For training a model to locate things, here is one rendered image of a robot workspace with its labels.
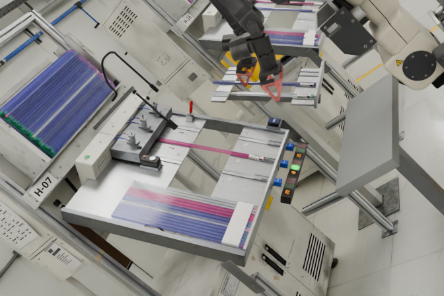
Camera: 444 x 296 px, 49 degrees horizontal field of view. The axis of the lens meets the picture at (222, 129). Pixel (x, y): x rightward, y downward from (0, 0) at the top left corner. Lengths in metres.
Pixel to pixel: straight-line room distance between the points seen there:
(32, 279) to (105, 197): 1.59
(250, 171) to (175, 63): 1.32
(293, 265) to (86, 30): 3.09
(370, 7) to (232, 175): 0.81
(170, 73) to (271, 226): 1.32
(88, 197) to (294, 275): 0.97
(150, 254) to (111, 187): 1.94
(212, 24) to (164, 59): 0.37
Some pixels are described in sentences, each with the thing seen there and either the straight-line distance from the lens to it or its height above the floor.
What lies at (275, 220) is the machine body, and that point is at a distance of 2.33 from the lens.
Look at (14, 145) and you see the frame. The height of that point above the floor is 1.52.
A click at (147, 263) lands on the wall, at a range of 3.83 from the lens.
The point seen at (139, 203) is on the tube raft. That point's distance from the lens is 1.87.
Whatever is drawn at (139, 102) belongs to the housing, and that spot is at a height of 1.27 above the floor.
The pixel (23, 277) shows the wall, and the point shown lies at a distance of 3.43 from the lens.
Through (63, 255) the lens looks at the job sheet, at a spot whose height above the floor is 1.10.
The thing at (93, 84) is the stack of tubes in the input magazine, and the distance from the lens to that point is 2.24.
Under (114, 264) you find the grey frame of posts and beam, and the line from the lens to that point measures 2.00.
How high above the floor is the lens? 1.40
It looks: 13 degrees down
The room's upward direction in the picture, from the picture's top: 48 degrees counter-clockwise
